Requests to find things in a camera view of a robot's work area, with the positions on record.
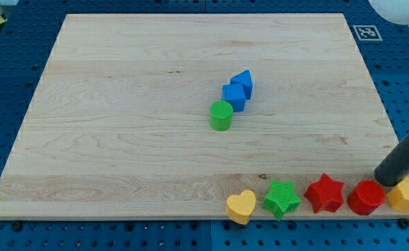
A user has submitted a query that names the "wooden board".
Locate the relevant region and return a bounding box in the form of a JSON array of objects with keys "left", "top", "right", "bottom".
[{"left": 0, "top": 13, "right": 398, "bottom": 221}]

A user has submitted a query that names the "green cylinder block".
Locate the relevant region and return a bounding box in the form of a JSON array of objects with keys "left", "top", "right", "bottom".
[{"left": 209, "top": 100, "right": 233, "bottom": 131}]

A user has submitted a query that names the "green star block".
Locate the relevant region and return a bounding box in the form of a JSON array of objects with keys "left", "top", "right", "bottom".
[{"left": 262, "top": 180, "right": 302, "bottom": 221}]

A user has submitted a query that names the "blue cube block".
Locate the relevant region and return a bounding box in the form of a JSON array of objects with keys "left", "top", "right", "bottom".
[{"left": 221, "top": 84, "right": 246, "bottom": 112}]

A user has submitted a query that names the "yellow heart block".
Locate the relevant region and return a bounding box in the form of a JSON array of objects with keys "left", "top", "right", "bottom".
[{"left": 225, "top": 190, "right": 256, "bottom": 225}]

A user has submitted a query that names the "white fiducial marker tag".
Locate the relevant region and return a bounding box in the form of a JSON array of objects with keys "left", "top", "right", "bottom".
[{"left": 352, "top": 25, "right": 382, "bottom": 41}]

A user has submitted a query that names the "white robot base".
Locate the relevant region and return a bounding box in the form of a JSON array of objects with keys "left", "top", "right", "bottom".
[{"left": 369, "top": 0, "right": 409, "bottom": 25}]

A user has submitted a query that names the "blue triangular prism block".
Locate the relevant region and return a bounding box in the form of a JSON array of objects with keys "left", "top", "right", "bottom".
[{"left": 230, "top": 70, "right": 253, "bottom": 100}]

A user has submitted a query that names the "red cylinder block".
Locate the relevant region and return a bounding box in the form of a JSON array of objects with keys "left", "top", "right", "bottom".
[{"left": 348, "top": 180, "right": 385, "bottom": 215}]

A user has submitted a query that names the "yellow hexagon block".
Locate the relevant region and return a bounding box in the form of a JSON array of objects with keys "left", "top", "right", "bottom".
[{"left": 387, "top": 177, "right": 409, "bottom": 213}]

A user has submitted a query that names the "red star block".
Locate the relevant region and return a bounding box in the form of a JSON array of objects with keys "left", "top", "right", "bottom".
[{"left": 304, "top": 173, "right": 344, "bottom": 213}]

